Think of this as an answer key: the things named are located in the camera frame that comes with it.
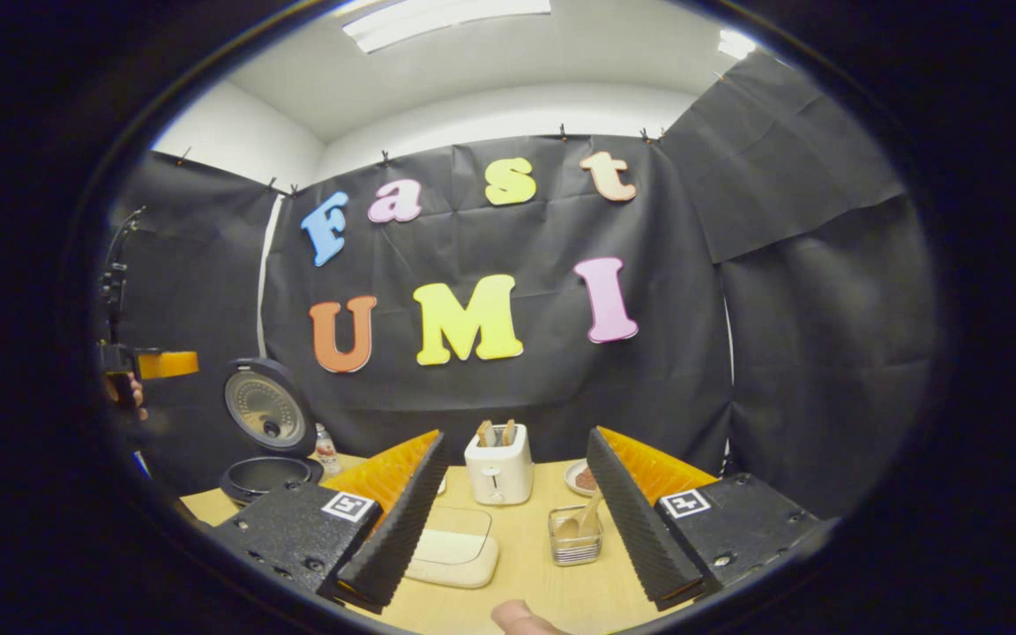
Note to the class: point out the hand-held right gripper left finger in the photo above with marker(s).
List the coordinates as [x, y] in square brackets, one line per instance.
[402, 529]

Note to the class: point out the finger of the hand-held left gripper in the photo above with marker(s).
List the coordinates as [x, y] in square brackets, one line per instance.
[168, 365]

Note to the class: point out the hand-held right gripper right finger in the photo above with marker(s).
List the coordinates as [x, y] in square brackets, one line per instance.
[631, 529]

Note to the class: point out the wooden spoon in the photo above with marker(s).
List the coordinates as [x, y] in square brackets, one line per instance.
[568, 527]

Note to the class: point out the silver black rice cooker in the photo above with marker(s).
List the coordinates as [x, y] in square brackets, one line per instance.
[265, 410]

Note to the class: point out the clear plastic rice container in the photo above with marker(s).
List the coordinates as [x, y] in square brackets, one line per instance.
[464, 575]

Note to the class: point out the brown meat piece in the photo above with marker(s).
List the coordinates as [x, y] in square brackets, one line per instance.
[586, 479]

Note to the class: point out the white round plate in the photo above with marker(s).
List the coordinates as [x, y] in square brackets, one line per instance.
[571, 481]

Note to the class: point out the clear drink bottle red label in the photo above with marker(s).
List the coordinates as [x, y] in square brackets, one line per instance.
[326, 451]

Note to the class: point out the white toaster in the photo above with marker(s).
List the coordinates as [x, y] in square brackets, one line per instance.
[499, 472]

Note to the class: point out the toast slice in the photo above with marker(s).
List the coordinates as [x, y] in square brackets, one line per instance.
[509, 432]
[485, 433]

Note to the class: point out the large ceiling light panel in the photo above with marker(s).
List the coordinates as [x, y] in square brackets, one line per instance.
[446, 19]

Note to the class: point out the small ceiling light panel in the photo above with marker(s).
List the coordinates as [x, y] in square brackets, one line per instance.
[735, 44]

